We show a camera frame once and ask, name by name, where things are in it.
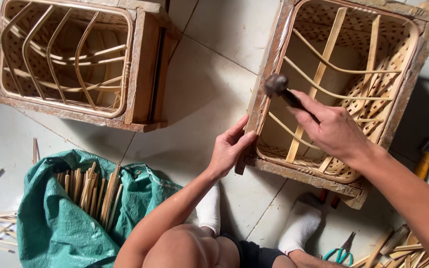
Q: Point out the woven bamboo basket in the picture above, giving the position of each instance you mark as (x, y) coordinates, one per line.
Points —
(378, 108)
(17, 56)

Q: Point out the dark metal hammer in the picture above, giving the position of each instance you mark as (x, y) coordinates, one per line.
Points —
(276, 85)

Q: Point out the person's right leg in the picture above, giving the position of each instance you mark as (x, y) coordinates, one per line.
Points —
(311, 260)

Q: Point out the person's white sock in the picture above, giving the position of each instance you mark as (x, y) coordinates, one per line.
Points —
(208, 208)
(300, 225)

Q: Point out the person's white right sock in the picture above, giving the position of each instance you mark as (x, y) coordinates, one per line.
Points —
(300, 225)

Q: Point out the person's white left sock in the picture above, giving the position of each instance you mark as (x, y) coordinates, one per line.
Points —
(208, 208)

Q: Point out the person's left leg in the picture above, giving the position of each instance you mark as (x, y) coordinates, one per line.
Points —
(188, 247)

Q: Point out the person's left hand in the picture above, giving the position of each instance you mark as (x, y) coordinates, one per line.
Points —
(227, 152)

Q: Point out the short upright bamboo sticks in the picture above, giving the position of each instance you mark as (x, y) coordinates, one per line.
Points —
(34, 150)

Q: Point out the green woven plastic sack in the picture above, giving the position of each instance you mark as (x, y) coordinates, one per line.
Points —
(50, 230)

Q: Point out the pile of bamboo offcuts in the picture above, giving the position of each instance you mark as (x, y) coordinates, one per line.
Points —
(404, 251)

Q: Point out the person's right hand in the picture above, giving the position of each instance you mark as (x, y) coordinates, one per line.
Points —
(333, 128)

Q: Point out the person's black shorts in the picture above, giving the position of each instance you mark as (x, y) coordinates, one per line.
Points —
(251, 255)

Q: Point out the bundle of bamboo strips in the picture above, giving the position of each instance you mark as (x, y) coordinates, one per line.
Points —
(87, 193)

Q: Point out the person's leg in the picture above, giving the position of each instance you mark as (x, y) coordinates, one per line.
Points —
(188, 247)
(311, 260)

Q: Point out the wooden basket mold frame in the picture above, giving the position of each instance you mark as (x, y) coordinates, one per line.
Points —
(147, 74)
(270, 56)

